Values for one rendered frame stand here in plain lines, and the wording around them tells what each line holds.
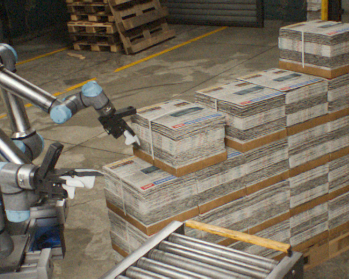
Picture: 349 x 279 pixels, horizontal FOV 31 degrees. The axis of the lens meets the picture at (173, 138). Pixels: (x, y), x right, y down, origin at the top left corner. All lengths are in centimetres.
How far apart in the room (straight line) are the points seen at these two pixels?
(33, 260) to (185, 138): 83
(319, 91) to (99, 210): 190
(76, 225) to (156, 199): 160
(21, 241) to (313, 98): 162
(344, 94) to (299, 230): 76
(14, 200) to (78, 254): 197
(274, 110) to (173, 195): 67
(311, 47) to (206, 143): 87
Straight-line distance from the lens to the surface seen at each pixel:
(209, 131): 281
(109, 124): 273
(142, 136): 294
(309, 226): 351
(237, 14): 1037
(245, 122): 296
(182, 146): 275
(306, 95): 321
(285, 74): 341
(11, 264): 234
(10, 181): 199
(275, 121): 309
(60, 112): 256
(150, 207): 275
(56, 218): 283
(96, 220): 431
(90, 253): 394
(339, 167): 354
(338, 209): 366
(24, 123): 286
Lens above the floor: 197
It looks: 21 degrees down
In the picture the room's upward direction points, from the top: 5 degrees counter-clockwise
